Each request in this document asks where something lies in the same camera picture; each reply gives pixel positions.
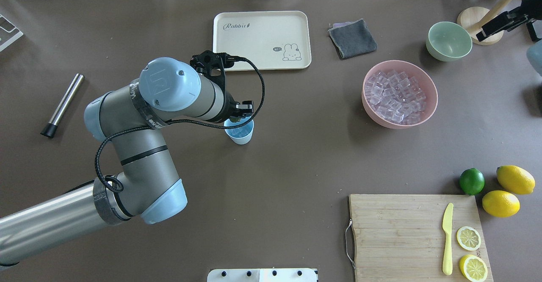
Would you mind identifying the wooden glass stand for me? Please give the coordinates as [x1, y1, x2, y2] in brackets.
[457, 0, 521, 45]

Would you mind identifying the ice cubes pile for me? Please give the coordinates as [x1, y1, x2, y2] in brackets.
[363, 69, 427, 125]

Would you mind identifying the yellow lemon near lime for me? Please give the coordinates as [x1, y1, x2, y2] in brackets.
[482, 190, 521, 218]

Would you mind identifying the lemon half lower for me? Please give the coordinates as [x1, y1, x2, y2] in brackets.
[459, 254, 489, 282]

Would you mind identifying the lemon half upper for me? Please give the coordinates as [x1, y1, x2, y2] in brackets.
[456, 226, 482, 251]

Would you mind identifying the steel muddler black tip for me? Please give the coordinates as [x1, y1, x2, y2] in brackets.
[40, 73, 85, 139]

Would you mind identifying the yellow plastic knife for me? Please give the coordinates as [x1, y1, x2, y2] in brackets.
[442, 203, 454, 276]

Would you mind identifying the yellow lemon outer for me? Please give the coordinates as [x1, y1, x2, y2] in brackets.
[496, 166, 536, 195]

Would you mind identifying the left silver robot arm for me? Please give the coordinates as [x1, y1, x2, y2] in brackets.
[1, 51, 259, 270]

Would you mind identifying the grey folded cloth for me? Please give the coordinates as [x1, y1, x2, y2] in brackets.
[328, 18, 378, 60]

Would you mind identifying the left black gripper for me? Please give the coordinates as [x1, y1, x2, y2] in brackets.
[222, 91, 254, 124]

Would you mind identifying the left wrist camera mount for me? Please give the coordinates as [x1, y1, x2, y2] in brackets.
[189, 50, 245, 85]

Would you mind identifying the pink bowl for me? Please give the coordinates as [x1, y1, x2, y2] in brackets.
[361, 60, 439, 129]

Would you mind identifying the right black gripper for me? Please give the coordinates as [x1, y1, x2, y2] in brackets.
[476, 0, 542, 43]

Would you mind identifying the wooden cutting board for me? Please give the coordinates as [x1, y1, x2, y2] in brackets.
[348, 194, 484, 282]

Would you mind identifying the lemon half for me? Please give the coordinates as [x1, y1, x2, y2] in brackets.
[456, 226, 482, 251]
[459, 254, 489, 282]

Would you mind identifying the green bowl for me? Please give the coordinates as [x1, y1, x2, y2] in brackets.
[426, 22, 473, 62]

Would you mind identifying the light blue plastic cup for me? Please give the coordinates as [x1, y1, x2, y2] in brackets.
[223, 116, 254, 145]

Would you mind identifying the cream rabbit tray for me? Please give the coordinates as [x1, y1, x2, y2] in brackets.
[213, 11, 312, 70]

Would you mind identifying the green lime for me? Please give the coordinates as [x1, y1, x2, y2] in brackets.
[459, 168, 485, 196]

